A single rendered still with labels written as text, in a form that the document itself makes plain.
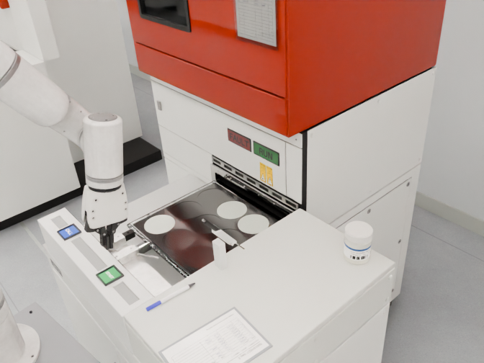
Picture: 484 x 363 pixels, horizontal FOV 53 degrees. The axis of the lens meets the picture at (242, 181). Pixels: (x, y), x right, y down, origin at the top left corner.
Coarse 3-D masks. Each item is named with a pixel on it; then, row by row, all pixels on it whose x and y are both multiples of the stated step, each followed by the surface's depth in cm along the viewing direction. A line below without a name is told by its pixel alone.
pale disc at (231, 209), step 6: (222, 204) 166; (228, 204) 166; (234, 204) 166; (240, 204) 166; (222, 210) 163; (228, 210) 163; (234, 210) 163; (240, 210) 163; (246, 210) 162; (222, 216) 160; (228, 216) 160; (234, 216) 160; (240, 216) 160
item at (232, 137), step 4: (228, 132) 165; (232, 132) 163; (228, 136) 166; (232, 136) 164; (236, 136) 162; (240, 136) 160; (232, 140) 165; (236, 140) 163; (240, 140) 161; (244, 140) 159; (248, 140) 158; (240, 144) 162; (244, 144) 160; (248, 144) 158; (248, 148) 159
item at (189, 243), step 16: (208, 192) 173; (224, 192) 172; (176, 208) 166; (192, 208) 165; (208, 208) 165; (256, 208) 163; (144, 224) 159; (176, 224) 158; (192, 224) 158; (224, 224) 157; (272, 224) 155; (160, 240) 152; (176, 240) 152; (192, 240) 151; (208, 240) 151; (240, 240) 150; (176, 256) 145; (192, 256) 145; (208, 256) 144; (192, 272) 139
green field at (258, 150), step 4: (256, 144) 155; (256, 148) 156; (260, 148) 154; (264, 148) 153; (256, 152) 157; (260, 152) 155; (264, 152) 153; (268, 152) 152; (272, 152) 150; (264, 156) 154; (268, 156) 153; (272, 156) 151; (276, 156) 150; (272, 160) 152; (276, 160) 150
